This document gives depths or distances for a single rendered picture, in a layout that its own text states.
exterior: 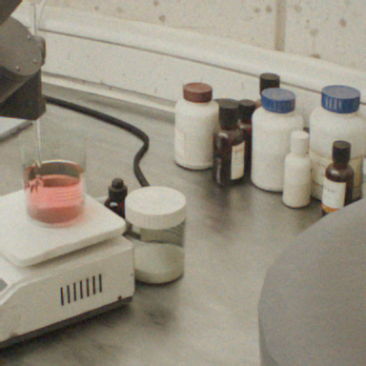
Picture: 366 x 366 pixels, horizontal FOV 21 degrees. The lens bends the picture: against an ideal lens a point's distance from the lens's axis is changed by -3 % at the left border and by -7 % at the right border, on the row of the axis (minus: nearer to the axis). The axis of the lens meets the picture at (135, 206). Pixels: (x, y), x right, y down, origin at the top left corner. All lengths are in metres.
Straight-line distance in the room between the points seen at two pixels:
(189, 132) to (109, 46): 0.26
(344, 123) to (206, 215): 0.20
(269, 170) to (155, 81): 0.28
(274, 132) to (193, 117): 0.11
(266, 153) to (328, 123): 0.09
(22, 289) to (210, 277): 0.22
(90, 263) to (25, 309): 0.08
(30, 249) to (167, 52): 0.54
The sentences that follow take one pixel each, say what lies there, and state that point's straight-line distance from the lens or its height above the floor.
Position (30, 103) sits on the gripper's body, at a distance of 0.82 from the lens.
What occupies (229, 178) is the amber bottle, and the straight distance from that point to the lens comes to 1.22.
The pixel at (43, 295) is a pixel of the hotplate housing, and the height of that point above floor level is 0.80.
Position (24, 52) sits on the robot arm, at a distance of 0.72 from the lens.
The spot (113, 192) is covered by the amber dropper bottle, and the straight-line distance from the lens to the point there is 1.08.
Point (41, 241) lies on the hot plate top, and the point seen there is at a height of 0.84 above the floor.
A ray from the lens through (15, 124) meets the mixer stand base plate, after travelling 1.37.
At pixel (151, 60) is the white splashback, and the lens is 1.41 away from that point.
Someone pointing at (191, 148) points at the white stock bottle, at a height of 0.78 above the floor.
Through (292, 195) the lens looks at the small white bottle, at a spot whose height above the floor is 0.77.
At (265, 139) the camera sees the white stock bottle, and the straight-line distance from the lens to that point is 1.19.
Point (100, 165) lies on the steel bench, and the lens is 1.27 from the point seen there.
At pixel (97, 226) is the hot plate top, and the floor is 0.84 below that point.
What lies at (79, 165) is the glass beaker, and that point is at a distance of 0.93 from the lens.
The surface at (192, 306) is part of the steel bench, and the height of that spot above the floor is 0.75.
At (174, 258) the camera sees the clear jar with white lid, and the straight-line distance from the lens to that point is 1.02.
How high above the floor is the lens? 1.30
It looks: 28 degrees down
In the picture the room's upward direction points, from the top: straight up
